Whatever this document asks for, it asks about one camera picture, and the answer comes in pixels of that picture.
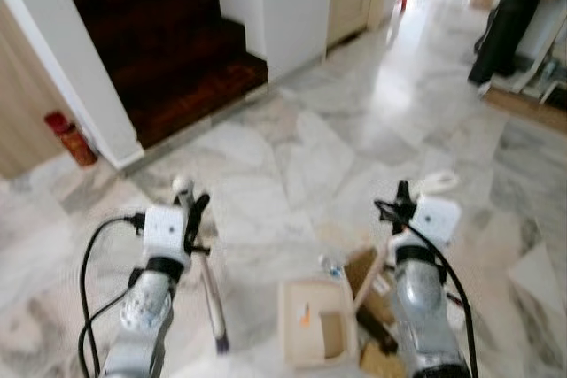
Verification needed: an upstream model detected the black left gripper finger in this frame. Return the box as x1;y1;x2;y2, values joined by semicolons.
184;191;213;235

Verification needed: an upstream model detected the broom with white knob handle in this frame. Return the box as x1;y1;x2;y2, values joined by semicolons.
170;175;232;355

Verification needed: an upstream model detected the beige long-handled dustpan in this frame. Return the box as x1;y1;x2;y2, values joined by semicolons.
276;170;462;371

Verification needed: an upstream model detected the brown cardboard piece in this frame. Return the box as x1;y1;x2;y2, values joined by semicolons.
343;244;396;328

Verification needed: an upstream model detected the crumpled clear plastic litter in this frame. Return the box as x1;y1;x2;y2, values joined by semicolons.
319;253;348;280

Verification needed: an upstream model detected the red cylindrical canister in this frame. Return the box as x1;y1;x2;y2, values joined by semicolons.
43;110;99;169

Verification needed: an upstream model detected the dark wooden staircase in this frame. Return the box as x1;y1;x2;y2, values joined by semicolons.
49;0;269;151

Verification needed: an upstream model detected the white shelf rack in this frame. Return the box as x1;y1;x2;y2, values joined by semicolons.
485;0;567;109

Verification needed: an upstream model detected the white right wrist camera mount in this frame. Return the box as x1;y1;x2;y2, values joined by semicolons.
408;193;464;251

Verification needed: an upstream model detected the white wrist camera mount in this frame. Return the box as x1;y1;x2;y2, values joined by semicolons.
408;193;464;251
141;204;191;265

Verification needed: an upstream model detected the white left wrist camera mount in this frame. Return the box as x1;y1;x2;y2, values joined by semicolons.
141;204;191;265

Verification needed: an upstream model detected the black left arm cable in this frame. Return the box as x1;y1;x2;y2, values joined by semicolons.
77;213;148;378

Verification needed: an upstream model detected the light wooden wall panel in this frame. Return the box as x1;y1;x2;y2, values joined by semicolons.
0;0;56;181

